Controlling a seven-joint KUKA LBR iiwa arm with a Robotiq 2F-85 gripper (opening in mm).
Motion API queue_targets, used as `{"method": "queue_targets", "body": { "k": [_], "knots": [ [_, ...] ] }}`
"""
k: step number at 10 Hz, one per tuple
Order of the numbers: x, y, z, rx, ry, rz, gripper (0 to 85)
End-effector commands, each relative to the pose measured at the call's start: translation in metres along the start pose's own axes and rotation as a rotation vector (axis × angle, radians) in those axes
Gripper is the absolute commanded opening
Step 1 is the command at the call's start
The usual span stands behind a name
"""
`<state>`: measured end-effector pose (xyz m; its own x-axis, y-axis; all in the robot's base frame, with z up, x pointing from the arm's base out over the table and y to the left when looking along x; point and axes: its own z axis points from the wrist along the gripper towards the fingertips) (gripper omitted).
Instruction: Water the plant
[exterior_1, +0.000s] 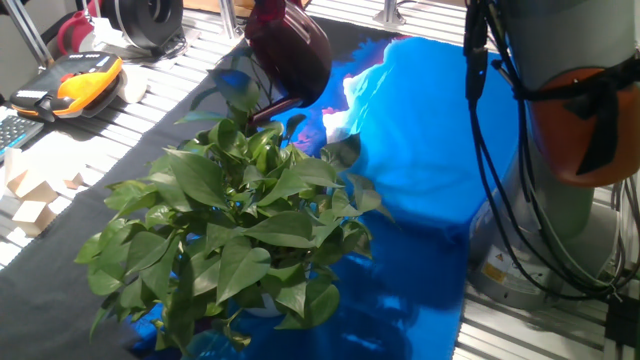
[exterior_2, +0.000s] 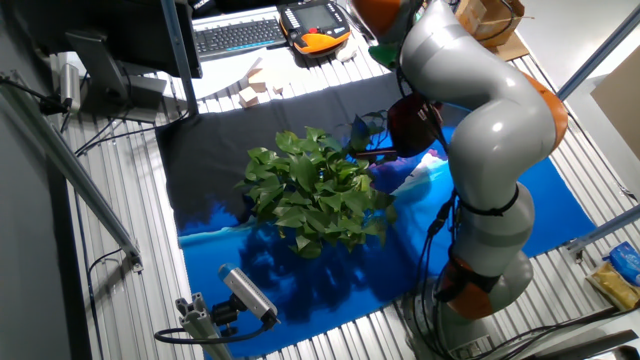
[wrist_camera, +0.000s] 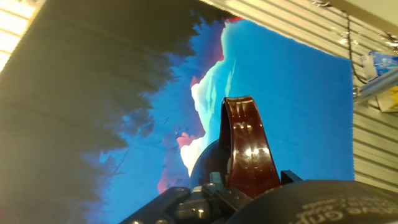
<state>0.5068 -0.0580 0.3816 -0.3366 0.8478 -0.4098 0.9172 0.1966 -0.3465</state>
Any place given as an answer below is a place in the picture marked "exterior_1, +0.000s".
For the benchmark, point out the brown wooden board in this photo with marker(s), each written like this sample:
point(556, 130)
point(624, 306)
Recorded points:
point(210, 5)

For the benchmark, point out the green pothos plant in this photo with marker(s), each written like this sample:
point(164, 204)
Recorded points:
point(240, 265)

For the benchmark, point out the orange black teach pendant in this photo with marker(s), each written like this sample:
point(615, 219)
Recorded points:
point(85, 85)

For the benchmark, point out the black connector box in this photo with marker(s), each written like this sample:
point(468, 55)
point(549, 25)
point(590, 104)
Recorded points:
point(622, 320)

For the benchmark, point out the red plastic object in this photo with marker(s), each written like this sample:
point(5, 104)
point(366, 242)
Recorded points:
point(72, 32)

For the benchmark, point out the blue and grey printed cloth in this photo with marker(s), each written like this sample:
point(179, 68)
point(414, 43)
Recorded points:
point(425, 150)

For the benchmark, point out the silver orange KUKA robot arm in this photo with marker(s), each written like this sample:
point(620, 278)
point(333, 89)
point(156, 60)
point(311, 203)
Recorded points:
point(560, 225)

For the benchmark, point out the aluminium frame post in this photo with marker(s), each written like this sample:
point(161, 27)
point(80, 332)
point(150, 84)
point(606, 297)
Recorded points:
point(229, 17)
point(27, 35)

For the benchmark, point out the black computer keyboard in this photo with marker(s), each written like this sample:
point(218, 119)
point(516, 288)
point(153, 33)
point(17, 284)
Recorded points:
point(17, 132)

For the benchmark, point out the wooden wedge block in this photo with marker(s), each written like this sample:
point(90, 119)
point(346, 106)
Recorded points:
point(32, 189)

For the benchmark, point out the aluminium post foot bracket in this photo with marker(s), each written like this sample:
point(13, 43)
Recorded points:
point(392, 15)

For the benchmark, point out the dark red watering can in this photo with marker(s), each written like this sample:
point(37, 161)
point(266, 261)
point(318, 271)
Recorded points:
point(295, 55)

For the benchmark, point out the white plant pot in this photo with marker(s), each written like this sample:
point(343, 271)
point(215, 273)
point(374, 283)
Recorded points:
point(265, 307)

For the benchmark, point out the small wooden block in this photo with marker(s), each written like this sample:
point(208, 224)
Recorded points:
point(75, 181)

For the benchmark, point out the wooden cube block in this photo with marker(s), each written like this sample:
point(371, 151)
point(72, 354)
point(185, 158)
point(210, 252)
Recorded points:
point(32, 219)

